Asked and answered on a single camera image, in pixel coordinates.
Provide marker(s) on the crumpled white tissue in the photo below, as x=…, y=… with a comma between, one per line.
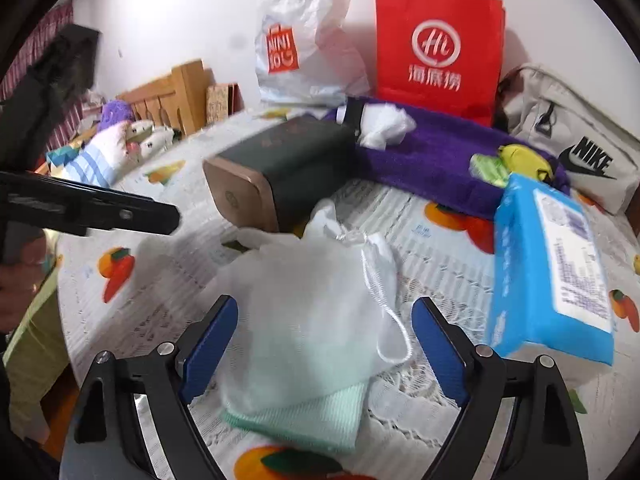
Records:
x=385, y=125

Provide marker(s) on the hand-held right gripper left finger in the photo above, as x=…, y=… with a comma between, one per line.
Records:
x=210, y=350

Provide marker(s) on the purple plush toy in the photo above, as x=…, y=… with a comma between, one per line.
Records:
x=116, y=112

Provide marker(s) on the wooden bed headboard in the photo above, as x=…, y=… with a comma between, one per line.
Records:
x=175, y=92

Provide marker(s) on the white plastic bag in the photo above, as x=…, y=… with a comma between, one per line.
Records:
x=310, y=40

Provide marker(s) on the red paper bag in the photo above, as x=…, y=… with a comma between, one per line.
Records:
x=440, y=50

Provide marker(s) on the yellow soft object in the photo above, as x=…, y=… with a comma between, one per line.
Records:
x=525, y=160

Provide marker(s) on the striped curtain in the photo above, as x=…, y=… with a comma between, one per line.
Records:
x=35, y=40

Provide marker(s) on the purple towel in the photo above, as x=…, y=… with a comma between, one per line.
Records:
x=430, y=160

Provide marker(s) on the blue tissue pack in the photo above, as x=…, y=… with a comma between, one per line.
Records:
x=545, y=270

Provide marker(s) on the dark hanging jacket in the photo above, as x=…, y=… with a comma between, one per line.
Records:
x=45, y=90

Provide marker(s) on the yellow green cloth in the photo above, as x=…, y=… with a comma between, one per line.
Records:
x=35, y=350

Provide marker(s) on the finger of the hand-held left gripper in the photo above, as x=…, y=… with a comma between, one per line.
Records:
x=100, y=217
x=60, y=185

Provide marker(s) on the person's left hand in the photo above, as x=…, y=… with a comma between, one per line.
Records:
x=20, y=295

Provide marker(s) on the dark green box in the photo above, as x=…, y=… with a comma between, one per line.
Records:
x=295, y=170

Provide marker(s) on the white and blue pillow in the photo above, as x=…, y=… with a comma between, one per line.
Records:
x=105, y=155

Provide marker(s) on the grey sling bag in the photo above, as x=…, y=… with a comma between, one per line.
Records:
x=565, y=110

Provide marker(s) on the cork board box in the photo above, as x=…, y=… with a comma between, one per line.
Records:
x=222, y=102

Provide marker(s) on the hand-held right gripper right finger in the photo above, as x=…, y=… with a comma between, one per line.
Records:
x=440, y=350

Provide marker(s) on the light green cloth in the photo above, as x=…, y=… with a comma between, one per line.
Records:
x=310, y=415

